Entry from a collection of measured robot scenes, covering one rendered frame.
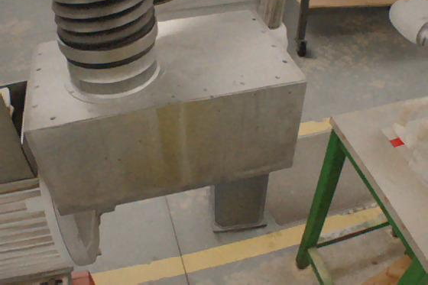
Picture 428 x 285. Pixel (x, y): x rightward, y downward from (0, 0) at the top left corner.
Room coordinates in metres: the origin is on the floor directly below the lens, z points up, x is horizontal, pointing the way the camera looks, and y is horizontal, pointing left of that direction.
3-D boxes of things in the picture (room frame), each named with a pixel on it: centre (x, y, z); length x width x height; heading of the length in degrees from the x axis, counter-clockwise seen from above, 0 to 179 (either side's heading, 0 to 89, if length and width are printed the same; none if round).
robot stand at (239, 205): (1.30, -0.11, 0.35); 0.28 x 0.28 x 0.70; 8
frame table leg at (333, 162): (0.95, -0.41, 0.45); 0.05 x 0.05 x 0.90; 15
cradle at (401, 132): (0.85, -0.57, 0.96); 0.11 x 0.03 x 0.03; 19
